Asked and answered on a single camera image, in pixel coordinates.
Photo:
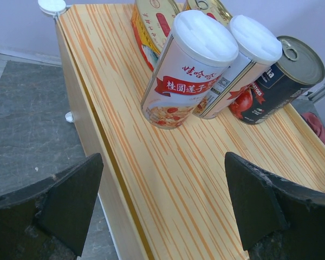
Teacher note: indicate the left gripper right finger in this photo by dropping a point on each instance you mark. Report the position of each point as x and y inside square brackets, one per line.
[276, 218]

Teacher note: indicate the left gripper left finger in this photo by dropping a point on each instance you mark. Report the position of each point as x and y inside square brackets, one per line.
[50, 218]

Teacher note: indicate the dark blue round can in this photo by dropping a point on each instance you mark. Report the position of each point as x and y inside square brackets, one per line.
[299, 69]

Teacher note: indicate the white-lid cylindrical can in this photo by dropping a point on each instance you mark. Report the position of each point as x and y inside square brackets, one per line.
[197, 51]

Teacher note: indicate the oval fish can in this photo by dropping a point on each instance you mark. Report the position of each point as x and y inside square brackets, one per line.
[151, 22]
[213, 8]

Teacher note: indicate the oval fish can front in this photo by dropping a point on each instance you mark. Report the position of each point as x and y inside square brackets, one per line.
[151, 22]

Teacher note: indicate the red cloth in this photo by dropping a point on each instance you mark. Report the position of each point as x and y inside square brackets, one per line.
[315, 124]

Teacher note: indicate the wooden cabinet box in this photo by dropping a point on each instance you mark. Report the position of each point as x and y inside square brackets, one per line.
[164, 192]

